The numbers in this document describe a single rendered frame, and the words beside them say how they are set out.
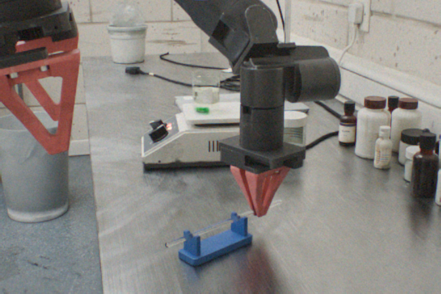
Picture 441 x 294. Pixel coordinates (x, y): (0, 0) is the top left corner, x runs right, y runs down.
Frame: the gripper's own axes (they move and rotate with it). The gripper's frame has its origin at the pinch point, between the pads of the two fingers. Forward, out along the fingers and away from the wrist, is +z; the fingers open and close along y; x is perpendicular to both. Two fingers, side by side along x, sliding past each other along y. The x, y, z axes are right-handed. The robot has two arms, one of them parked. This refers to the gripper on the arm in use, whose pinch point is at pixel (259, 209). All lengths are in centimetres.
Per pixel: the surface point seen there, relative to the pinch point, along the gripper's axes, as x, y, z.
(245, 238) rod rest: 4.4, -1.7, 2.2
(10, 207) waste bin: -42, 188, 72
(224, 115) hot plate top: -15.3, 23.8, -5.6
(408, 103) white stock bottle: -44.3, 5.1, -6.6
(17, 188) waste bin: -43, 183, 63
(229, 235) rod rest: 5.3, 0.3, 2.2
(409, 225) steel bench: -16.7, -12.7, 3.1
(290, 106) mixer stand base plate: -53, 41, 2
